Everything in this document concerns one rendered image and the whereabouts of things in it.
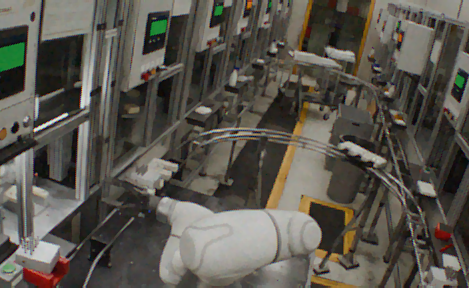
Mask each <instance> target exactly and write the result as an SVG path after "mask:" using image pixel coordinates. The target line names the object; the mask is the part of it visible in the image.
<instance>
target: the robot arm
mask: <svg viewBox="0 0 469 288"><path fill-rule="evenodd" d="M103 182H104V183H107V184H110V185H114V186H117V187H120V186H122V187H123V188H124V189H126V190H127V191H128V193H130V194H131V195H132V196H133V197H134V198H135V199H136V204H126V205H120V204H121V203H120V202H117V201H113V200H111V199H110V198H107V197H104V198H103V199H101V202H103V203H105V204H106V205H109V206H110V207H111V208H114V209H116V211H118V212H119V214H120V215H124V216H130V217H132V218H137V219H139V220H141V221H142V220H143V219H144V218H145V215H148V216H150V217H153V218H156V219H157V220H158V221H161V222H164V223H167V224H169V225H172V230H171V234H170V237H169V240H168V241H167V243H166V246H165V248H164V251H163V254H162V257H161V261H160V264H161V265H160V277H161V279H162V281H163V282H164V283H165V284H167V285H170V286H173V287H175V288H222V287H223V286H225V285H228V284H231V283H233V282H234V281H236V280H237V279H240V278H241V277H243V276H245V275H247V274H249V273H251V272H253V271H254V269H256V268H258V267H261V266H265V265H269V264H273V263H277V262H281V261H284V260H289V259H292V258H293V257H304V255H307V254H309V253H311V252H312V251H314V250H315V249H316V248H317V246H318V244H320V242H321V230H320V228H319V226H318V224H317V223H316V222H315V221H314V220H313V219H312V218H310V217H309V216H307V215H306V214H303V213H301V212H296V211H287V210H270V209H263V210H235V211H227V212H221V213H215V214H214V213H213V212H212V211H210V210H208V209H206V208H204V207H202V206H199V205H196V204H192V203H188V202H186V203H183V202H178V200H174V199H171V198H168V197H163V198H161V197H157V196H153V195H150V194H149V193H148V189H149V186H148V185H144V184H140V183H138V182H136V181H134V180H132V179H130V178H128V177H124V178H123V179H122V180H119V179H116V178H114V179H111V178H107V177H106V178H105V179H104V180H103ZM135 188H136V189H135ZM136 190H139V191H142V192H144V194H142V193H141V192H139V191H136ZM137 195H139V196H137ZM132 209H134V210H138V209H139V210H140V211H141V213H140V212H137V211H130V210H132Z"/></svg>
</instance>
